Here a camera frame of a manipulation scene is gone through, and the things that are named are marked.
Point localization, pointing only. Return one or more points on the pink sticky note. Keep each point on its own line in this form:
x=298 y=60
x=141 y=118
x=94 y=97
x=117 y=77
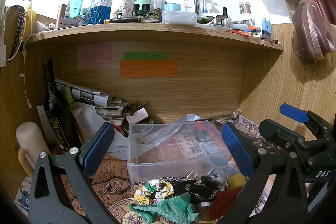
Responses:
x=94 y=56

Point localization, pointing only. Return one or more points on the green knitted cloth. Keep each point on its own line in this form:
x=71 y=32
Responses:
x=177 y=209

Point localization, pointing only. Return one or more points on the teal plastic bottle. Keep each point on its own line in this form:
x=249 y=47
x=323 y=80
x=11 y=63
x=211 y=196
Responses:
x=75 y=8

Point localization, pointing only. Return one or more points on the floral patterned scrunchie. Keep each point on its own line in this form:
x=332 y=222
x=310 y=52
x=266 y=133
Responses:
x=154 y=191

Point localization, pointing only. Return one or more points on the black lace headband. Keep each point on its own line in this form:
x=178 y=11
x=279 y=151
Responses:
x=19 y=31

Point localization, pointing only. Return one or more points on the red felt cloth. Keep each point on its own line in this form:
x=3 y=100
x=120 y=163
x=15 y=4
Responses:
x=223 y=202

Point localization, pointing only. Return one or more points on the stack of books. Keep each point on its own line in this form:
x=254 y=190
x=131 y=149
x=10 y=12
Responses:
x=114 y=113

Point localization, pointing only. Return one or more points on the white paper sheet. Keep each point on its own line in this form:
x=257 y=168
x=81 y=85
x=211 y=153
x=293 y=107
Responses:
x=100 y=137

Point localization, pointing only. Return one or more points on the clear plastic storage box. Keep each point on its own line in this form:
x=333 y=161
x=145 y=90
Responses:
x=174 y=149

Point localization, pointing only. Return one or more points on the small white card box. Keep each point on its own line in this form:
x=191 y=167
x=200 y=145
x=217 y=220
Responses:
x=138 y=116

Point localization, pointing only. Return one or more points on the dark wine bottle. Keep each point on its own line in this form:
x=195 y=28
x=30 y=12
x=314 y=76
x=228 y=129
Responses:
x=58 y=111

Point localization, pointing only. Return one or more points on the black patterned cloth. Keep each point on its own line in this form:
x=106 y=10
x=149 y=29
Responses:
x=199 y=190

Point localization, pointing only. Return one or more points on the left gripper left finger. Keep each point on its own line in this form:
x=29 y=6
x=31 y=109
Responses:
x=49 y=201

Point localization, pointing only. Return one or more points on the vintage newspaper desk mat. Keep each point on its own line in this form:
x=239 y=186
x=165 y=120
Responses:
x=114 y=188

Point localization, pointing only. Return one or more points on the orange pen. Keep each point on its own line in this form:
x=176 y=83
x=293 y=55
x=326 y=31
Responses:
x=253 y=29

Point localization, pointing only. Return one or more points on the crumpled newspaper pile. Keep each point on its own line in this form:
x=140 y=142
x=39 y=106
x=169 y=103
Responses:
x=246 y=127

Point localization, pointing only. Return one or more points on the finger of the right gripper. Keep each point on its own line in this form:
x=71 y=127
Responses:
x=294 y=113
x=280 y=135

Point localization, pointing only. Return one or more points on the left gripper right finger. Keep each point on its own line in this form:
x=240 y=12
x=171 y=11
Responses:
x=276 y=190

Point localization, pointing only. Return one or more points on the cream thermos mug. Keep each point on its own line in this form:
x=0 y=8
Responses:
x=31 y=145

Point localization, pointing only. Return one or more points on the green sticky note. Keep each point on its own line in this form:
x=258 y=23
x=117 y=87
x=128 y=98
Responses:
x=144 y=56

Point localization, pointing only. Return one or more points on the dark fountain pen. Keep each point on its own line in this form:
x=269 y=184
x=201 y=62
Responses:
x=133 y=19

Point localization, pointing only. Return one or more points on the blue glass bottle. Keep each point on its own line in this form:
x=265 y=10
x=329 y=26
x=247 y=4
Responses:
x=99 y=11

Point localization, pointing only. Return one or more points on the orange sticky note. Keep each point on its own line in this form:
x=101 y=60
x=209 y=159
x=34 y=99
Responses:
x=149 y=68

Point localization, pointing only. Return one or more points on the rolled newspaper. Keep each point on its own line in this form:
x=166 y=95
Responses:
x=92 y=96

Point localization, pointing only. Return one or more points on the yellow sponge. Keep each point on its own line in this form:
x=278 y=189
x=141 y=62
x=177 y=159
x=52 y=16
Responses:
x=236 y=181

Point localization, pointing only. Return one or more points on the white translucent lidded box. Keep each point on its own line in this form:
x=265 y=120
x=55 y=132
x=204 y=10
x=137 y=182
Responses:
x=179 y=17

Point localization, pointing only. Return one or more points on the stitch cartoon sticker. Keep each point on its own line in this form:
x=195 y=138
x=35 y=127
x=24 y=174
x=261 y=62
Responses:
x=23 y=196

